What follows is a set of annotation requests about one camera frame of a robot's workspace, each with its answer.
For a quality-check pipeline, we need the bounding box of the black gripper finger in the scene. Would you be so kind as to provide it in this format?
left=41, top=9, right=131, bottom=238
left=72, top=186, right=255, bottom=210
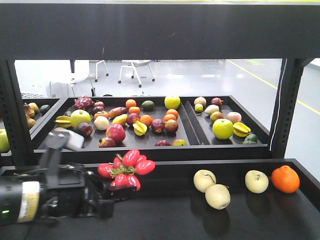
left=101, top=184, right=137, bottom=200

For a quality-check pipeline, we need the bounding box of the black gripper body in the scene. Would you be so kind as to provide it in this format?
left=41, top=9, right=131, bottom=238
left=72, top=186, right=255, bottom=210
left=38, top=164, right=115, bottom=219

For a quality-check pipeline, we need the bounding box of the red cherry tomato bunch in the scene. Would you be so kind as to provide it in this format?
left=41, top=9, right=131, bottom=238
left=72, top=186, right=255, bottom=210
left=97, top=149, right=156, bottom=191

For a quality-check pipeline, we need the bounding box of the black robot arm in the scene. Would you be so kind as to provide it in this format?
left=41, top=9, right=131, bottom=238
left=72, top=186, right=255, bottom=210
left=0, top=163, right=137, bottom=225

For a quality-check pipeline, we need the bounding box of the black fruit display stand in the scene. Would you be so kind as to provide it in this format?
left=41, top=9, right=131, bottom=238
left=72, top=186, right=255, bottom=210
left=0, top=1, right=320, bottom=240

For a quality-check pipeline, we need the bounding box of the black fruit stand left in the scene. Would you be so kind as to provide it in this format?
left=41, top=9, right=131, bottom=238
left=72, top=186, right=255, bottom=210
left=0, top=97, right=61, bottom=161

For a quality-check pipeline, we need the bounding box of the red apple middle tray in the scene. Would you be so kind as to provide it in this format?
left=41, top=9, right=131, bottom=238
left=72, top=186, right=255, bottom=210
left=105, top=123, right=126, bottom=144

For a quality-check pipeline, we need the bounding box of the large green apple left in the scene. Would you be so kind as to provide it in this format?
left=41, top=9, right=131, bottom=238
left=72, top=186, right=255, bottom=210
left=70, top=109, right=91, bottom=128

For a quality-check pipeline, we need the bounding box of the large green apple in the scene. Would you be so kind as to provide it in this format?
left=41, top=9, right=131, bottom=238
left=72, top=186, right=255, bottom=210
left=70, top=109, right=91, bottom=128
left=212, top=118, right=234, bottom=140

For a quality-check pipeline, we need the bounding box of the pale pear back middle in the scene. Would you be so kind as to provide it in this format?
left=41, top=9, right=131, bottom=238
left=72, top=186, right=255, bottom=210
left=193, top=169, right=217, bottom=193

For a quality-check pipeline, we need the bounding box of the pale pear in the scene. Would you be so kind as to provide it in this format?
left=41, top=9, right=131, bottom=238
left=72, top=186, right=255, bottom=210
left=193, top=169, right=217, bottom=193
left=205, top=184, right=231, bottom=210
left=245, top=170, right=269, bottom=194

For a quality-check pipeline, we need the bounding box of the pale pear front middle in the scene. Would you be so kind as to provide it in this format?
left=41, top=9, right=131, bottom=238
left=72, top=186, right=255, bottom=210
left=205, top=184, right=231, bottom=210

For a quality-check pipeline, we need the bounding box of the yellow green apple back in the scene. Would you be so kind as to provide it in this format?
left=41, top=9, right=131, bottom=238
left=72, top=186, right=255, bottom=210
left=164, top=96, right=181, bottom=110

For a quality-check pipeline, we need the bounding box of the large green apple right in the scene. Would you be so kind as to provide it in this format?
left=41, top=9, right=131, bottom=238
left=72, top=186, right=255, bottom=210
left=212, top=118, right=234, bottom=140

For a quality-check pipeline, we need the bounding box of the yellow starfruit right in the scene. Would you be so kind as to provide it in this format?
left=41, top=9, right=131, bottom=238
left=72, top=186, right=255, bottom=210
left=233, top=122, right=251, bottom=138

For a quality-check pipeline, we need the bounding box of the pale pear far right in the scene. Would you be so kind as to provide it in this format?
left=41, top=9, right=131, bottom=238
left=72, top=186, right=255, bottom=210
left=245, top=170, right=269, bottom=194

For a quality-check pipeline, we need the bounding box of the orange tangerine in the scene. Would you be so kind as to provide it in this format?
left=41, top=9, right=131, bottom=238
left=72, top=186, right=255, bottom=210
left=271, top=165, right=300, bottom=194

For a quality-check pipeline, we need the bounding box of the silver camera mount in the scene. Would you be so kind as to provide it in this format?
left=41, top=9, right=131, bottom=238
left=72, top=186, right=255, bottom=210
left=39, top=128, right=85, bottom=184

